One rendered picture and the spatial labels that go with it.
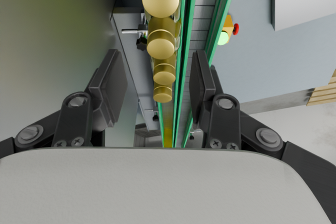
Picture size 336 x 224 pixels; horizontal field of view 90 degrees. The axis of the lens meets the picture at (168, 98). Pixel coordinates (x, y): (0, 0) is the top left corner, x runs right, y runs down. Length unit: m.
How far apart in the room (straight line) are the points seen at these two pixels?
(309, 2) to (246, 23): 0.18
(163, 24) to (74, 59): 0.13
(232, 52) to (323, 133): 2.75
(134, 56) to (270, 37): 0.56
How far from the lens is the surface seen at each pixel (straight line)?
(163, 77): 0.25
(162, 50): 0.21
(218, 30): 0.45
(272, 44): 0.88
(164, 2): 0.17
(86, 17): 0.32
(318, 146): 3.36
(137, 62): 0.65
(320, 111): 3.54
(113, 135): 0.52
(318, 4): 0.76
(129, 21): 0.54
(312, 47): 0.98
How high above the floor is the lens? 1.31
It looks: 30 degrees down
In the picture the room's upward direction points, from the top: 179 degrees counter-clockwise
